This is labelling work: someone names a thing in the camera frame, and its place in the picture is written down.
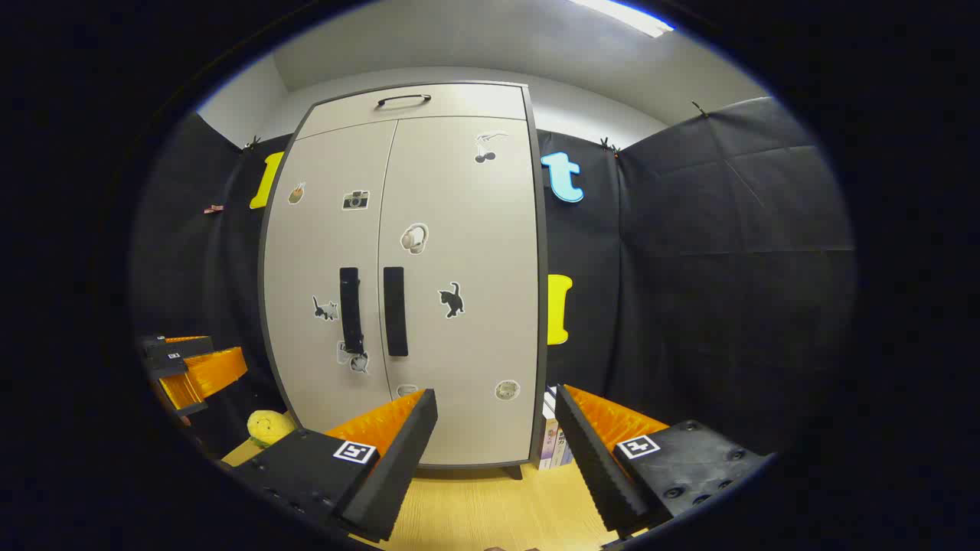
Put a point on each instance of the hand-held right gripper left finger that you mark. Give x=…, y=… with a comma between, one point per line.
x=398, y=459

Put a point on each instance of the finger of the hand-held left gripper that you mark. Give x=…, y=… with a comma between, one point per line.
x=180, y=346
x=203, y=375

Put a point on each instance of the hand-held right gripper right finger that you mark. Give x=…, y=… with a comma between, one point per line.
x=593, y=459

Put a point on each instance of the grey double-door shoe cabinet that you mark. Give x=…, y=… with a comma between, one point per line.
x=540, y=321

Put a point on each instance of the cabinet door with camera sticker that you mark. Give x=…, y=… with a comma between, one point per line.
x=306, y=252

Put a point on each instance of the cabinet door with headphone sticker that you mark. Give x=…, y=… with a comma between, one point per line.
x=475, y=229

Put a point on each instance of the grey cabinet drawer front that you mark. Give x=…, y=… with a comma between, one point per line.
x=459, y=103

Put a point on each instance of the colourful printed box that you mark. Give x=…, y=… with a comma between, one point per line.
x=553, y=448

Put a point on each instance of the yellow plush toy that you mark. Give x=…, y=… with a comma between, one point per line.
x=269, y=427

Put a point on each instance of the black backdrop cloth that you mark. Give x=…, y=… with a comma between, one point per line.
x=689, y=268

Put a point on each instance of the black binder clip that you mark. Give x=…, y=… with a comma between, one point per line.
x=252, y=143
x=700, y=109
x=609, y=145

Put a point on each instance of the ceiling light strip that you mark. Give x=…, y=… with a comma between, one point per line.
x=624, y=17

